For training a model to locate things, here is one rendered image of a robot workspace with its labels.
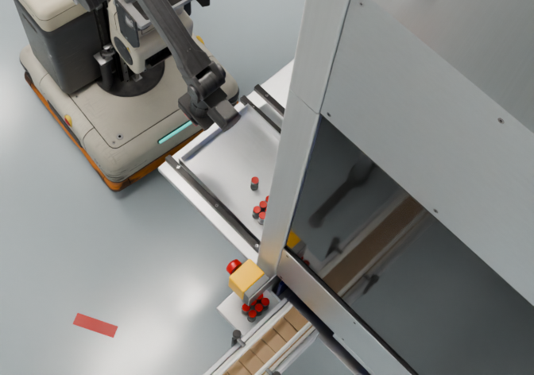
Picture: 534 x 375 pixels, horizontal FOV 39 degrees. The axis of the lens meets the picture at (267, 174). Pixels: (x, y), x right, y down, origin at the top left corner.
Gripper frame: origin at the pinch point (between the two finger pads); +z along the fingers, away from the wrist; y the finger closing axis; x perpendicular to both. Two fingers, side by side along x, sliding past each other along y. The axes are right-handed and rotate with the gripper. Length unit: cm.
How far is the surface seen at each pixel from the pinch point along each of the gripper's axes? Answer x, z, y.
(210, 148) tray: 4.2, 19.6, 3.6
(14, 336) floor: -68, 111, -6
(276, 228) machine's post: -12.2, -25.3, 35.0
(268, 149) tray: 16.0, 17.7, 14.8
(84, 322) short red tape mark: -47, 109, 7
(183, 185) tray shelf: -8.9, 19.4, 7.0
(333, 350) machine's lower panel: -11, 10, 66
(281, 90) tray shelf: 32.5, 19.6, 3.7
